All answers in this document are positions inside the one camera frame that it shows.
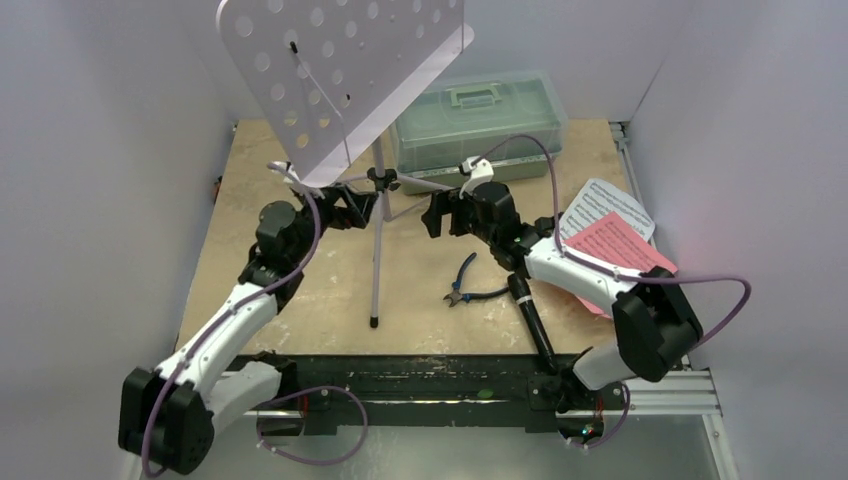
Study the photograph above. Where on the black clarinet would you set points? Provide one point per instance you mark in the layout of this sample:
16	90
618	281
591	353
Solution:
522	295

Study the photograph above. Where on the white perforated music stand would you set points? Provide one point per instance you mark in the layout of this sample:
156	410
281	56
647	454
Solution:
331	76

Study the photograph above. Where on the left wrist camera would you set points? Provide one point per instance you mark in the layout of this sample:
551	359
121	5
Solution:
290	178

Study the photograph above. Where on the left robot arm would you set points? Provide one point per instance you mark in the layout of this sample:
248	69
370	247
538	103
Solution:
171	414

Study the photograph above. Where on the white sheet music page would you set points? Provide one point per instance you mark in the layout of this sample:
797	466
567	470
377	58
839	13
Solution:
596	199

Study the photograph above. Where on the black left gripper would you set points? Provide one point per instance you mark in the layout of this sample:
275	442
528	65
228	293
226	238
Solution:
355	210

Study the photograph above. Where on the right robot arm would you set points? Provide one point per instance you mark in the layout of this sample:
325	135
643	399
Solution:
653	321

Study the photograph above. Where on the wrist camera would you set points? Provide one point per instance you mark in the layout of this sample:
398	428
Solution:
477	170
290	178

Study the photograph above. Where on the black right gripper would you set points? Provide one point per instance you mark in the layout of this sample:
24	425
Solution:
452	216

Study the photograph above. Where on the clear green storage box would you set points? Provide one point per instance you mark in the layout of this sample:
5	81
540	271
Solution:
464	117

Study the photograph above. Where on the pink sheet music page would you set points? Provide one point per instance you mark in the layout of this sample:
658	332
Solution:
612	240

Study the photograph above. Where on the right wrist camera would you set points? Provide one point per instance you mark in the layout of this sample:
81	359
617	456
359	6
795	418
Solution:
477	170

